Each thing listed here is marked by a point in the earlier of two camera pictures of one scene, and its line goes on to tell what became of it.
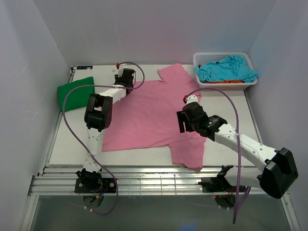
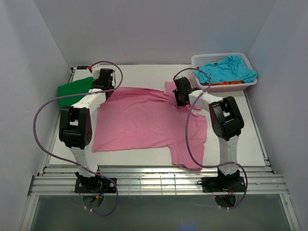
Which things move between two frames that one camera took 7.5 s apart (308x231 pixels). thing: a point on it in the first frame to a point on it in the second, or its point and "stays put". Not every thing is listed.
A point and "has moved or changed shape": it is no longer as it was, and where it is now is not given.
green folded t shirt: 77,97 stays put
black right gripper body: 195,126 to 178,100
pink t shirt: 147,117 has moved or changed shape
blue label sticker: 84,67 stays put
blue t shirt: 234,68 stays put
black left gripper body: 117,79 to 96,82
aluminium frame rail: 132,181 stays put
